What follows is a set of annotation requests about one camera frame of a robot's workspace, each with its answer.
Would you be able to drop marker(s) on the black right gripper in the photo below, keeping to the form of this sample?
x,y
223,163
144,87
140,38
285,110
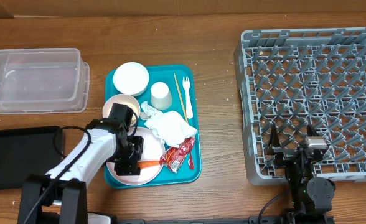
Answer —
x,y
286,154

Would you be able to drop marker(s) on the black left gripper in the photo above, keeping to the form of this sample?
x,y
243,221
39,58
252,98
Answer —
x,y
130,168

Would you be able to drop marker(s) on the orange carrot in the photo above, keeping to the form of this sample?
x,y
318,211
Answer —
x,y
146,164

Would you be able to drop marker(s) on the large pink plate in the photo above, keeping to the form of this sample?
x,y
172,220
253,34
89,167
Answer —
x,y
153,149

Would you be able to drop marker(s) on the red snack wrapper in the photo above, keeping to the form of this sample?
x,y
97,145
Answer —
x,y
174,157

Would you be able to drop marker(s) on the small tissue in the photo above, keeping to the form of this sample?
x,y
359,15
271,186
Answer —
x,y
148,111

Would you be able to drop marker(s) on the white napkin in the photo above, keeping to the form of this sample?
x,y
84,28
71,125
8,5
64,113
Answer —
x,y
170,127

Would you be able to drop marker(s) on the pink bowl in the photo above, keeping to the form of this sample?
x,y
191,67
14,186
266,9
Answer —
x,y
126,100

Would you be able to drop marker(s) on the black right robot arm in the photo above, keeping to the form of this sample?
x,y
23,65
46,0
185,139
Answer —
x,y
311,195

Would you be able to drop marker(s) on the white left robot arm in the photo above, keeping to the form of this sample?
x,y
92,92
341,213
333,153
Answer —
x,y
60,196

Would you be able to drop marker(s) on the clear plastic waste bin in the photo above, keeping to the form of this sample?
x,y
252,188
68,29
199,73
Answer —
x,y
43,81

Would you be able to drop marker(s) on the black food waste tray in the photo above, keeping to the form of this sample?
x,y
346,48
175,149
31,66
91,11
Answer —
x,y
27,151

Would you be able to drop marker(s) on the teal plastic serving tray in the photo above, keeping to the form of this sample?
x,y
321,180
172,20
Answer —
x,y
165,73

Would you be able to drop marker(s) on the grey plastic dish rack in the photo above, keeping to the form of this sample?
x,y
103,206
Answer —
x,y
289,79

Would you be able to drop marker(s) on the white paper cup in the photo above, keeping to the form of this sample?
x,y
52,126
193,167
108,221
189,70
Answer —
x,y
161,97

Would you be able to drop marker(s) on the white bowl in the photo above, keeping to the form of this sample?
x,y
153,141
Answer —
x,y
131,78

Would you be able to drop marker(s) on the white plastic fork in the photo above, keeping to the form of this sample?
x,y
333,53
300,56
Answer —
x,y
188,107

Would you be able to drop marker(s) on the wooden chopstick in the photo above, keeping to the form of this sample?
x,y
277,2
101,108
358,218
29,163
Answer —
x,y
180,98

